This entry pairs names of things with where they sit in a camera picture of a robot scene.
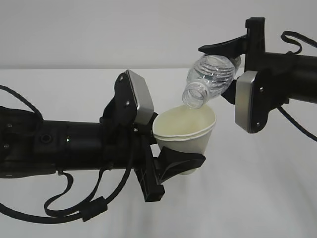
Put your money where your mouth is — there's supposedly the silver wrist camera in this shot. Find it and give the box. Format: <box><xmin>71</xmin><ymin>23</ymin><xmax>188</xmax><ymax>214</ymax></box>
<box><xmin>234</xmin><ymin>71</ymin><xmax>269</xmax><ymax>134</ymax></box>
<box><xmin>100</xmin><ymin>69</ymin><xmax>154</xmax><ymax>130</ymax></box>

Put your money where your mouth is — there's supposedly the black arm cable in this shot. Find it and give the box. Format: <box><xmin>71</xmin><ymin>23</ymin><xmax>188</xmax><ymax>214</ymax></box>
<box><xmin>274</xmin><ymin>31</ymin><xmax>317</xmax><ymax>142</ymax></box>
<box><xmin>0</xmin><ymin>85</ymin><xmax>136</xmax><ymax>223</ymax></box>

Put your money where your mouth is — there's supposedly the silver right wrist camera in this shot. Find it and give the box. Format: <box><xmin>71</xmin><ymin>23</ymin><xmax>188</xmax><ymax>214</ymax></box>
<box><xmin>234</xmin><ymin>71</ymin><xmax>269</xmax><ymax>134</ymax></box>

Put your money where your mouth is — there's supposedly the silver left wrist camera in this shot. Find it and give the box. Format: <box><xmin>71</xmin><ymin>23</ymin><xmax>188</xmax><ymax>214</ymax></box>
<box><xmin>100</xmin><ymin>69</ymin><xmax>154</xmax><ymax>130</ymax></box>

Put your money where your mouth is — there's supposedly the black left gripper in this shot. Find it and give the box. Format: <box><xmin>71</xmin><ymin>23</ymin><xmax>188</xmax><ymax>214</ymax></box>
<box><xmin>134</xmin><ymin>112</ymin><xmax>206</xmax><ymax>202</ymax></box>

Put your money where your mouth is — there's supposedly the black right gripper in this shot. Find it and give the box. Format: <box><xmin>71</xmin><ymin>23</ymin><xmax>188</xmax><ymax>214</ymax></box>
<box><xmin>198</xmin><ymin>17</ymin><xmax>265</xmax><ymax>104</ymax></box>

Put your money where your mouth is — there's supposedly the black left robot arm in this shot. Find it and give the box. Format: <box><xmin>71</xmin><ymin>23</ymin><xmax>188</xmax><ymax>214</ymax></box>
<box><xmin>0</xmin><ymin>107</ymin><xmax>205</xmax><ymax>202</ymax></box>

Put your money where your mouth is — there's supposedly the clear water bottle green label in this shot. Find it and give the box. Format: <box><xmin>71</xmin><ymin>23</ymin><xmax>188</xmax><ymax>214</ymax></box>
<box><xmin>182</xmin><ymin>54</ymin><xmax>241</xmax><ymax>109</ymax></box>

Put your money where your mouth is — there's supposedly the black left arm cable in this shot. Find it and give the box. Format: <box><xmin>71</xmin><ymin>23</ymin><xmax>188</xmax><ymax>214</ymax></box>
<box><xmin>0</xmin><ymin>85</ymin><xmax>136</xmax><ymax>223</ymax></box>

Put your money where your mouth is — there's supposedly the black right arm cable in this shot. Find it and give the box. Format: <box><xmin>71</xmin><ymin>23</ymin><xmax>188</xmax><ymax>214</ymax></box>
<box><xmin>274</xmin><ymin>31</ymin><xmax>317</xmax><ymax>142</ymax></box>

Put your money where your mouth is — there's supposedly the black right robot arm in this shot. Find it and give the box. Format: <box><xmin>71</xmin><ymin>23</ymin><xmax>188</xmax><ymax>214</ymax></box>
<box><xmin>198</xmin><ymin>17</ymin><xmax>317</xmax><ymax>119</ymax></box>

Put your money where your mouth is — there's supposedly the white paper cup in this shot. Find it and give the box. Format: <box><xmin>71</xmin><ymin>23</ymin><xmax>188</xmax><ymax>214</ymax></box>
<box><xmin>152</xmin><ymin>104</ymin><xmax>217</xmax><ymax>176</ymax></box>

